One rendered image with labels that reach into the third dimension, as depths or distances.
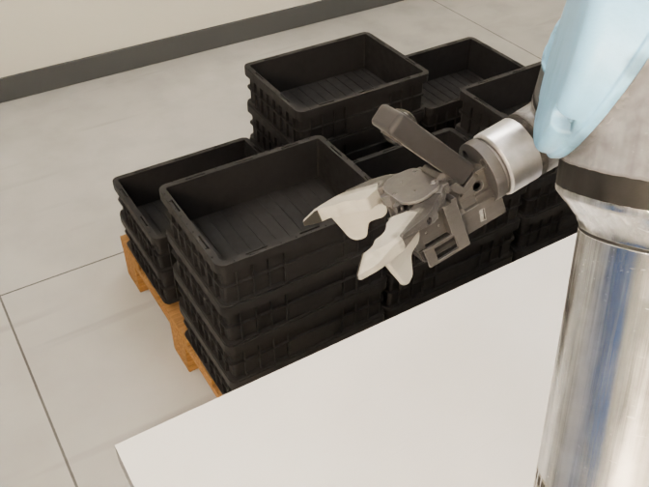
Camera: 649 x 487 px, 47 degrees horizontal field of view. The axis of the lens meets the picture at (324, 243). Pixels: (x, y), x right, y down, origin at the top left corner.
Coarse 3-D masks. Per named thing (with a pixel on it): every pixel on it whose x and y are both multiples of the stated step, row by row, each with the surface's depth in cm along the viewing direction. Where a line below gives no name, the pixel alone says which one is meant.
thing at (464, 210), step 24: (480, 144) 79; (432, 168) 80; (480, 168) 80; (408, 192) 78; (432, 192) 76; (456, 192) 80; (480, 192) 81; (504, 192) 80; (456, 216) 78; (480, 216) 82; (432, 240) 80; (456, 240) 80; (432, 264) 80
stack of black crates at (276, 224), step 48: (288, 144) 169; (192, 192) 160; (240, 192) 168; (288, 192) 172; (336, 192) 172; (192, 240) 145; (240, 240) 159; (288, 240) 143; (336, 240) 152; (192, 288) 161; (240, 288) 145; (288, 288) 150; (336, 288) 160; (384, 288) 168; (192, 336) 179; (240, 336) 152; (288, 336) 160; (336, 336) 168; (240, 384) 159
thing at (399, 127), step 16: (384, 112) 75; (400, 112) 74; (384, 128) 74; (400, 128) 74; (416, 128) 74; (400, 144) 76; (416, 144) 75; (432, 144) 76; (432, 160) 76; (448, 160) 77; (464, 160) 78; (448, 176) 78; (464, 176) 79
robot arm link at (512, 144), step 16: (496, 128) 80; (512, 128) 80; (496, 144) 79; (512, 144) 79; (528, 144) 79; (512, 160) 78; (528, 160) 79; (512, 176) 79; (528, 176) 80; (512, 192) 81
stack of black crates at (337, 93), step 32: (256, 64) 199; (288, 64) 205; (320, 64) 211; (352, 64) 217; (384, 64) 210; (416, 64) 199; (256, 96) 200; (288, 96) 207; (320, 96) 207; (352, 96) 186; (384, 96) 193; (416, 96) 198; (256, 128) 206; (288, 128) 189; (320, 128) 186; (352, 128) 192
